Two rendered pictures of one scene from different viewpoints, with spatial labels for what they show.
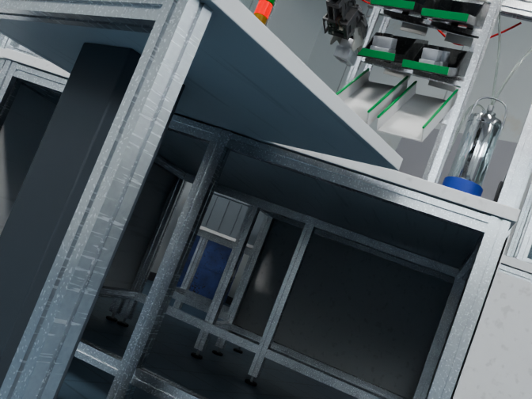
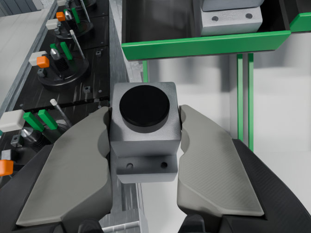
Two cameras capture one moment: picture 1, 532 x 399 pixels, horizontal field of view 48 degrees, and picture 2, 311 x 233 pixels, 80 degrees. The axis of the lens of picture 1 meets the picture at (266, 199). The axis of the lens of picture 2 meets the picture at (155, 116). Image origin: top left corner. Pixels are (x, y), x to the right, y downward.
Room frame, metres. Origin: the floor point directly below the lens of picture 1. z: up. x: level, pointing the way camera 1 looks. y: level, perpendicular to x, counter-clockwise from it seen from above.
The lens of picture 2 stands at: (1.53, -0.04, 1.29)
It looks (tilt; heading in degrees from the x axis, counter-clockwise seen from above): 51 degrees down; 339
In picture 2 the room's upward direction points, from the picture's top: 8 degrees counter-clockwise
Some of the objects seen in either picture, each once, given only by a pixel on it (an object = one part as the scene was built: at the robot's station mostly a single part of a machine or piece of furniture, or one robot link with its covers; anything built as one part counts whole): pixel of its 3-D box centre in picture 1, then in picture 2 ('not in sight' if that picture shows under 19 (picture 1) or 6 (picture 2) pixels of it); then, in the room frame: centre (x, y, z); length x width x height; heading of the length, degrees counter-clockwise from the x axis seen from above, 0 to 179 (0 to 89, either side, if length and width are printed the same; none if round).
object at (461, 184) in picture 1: (452, 214); not in sight; (2.38, -0.72, 1.00); 0.16 x 0.16 x 0.27
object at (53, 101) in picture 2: not in sight; (64, 115); (1.81, 0.03, 1.03); 0.01 x 0.01 x 0.08
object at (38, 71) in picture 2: not in sight; (59, 61); (2.05, 0.02, 1.01); 0.24 x 0.24 x 0.13; 72
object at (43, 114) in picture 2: not in sight; (48, 119); (1.84, 0.07, 1.01); 0.01 x 0.01 x 0.05; 72
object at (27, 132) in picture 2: not in sight; (27, 132); (1.80, 0.10, 1.04); 0.02 x 0.02 x 0.03
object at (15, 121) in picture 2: not in sight; (15, 122); (1.93, 0.16, 0.97); 0.05 x 0.05 x 0.04; 72
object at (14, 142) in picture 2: not in sight; (17, 140); (1.84, 0.14, 1.00); 0.02 x 0.01 x 0.02; 162
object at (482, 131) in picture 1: (479, 140); not in sight; (2.38, -0.72, 1.32); 0.14 x 0.14 x 0.38
